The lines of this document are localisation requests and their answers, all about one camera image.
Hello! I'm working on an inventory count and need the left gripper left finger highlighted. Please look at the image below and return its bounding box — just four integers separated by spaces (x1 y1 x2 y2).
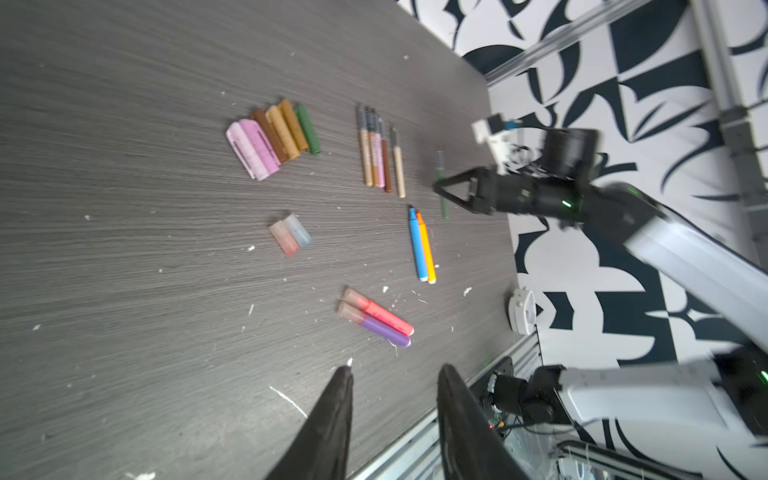
266 365 353 480

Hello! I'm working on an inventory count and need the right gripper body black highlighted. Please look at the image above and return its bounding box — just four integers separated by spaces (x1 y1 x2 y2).
432 167 582 218

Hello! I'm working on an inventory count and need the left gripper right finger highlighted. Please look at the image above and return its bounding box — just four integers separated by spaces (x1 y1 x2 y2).
437 364 528 479

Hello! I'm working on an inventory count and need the green pen pink cap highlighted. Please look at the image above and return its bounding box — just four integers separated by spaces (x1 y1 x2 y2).
435 149 451 221

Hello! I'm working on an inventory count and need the blue highlighter marker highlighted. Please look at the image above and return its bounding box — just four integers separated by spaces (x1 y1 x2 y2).
408 206 428 282

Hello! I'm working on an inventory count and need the orange highlighter marker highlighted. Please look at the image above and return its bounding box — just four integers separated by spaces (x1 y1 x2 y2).
416 210 437 285

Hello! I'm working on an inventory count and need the pink pen tan cap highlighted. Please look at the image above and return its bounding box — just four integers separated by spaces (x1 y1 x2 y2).
372 111 386 189

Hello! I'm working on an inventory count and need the purple highlighter marker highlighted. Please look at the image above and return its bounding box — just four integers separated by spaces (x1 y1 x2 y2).
337 301 411 347

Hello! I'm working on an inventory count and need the beige fountain pen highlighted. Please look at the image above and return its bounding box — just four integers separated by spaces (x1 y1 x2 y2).
357 106 374 187

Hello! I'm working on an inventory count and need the pink highlighter marker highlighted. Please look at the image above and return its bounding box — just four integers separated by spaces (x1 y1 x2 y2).
343 287 415 337

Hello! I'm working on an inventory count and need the clear blue marker cap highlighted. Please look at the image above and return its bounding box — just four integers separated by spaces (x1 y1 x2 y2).
283 214 312 248

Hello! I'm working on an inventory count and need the clear orange marker cap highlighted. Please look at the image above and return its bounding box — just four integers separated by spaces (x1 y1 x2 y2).
269 220 300 256

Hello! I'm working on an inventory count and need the light pink pen cap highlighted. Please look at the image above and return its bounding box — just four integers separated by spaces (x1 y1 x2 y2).
225 122 269 181

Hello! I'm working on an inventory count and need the cream pen purple cap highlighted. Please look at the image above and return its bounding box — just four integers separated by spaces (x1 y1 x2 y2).
390 127 406 199

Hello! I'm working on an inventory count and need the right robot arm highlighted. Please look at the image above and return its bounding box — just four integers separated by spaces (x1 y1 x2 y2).
433 128 767 445

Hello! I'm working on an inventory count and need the white alarm clock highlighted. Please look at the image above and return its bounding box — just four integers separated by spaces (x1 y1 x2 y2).
507 287 537 336

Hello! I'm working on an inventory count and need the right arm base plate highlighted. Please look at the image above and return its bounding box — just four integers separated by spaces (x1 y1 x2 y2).
470 356 515 423

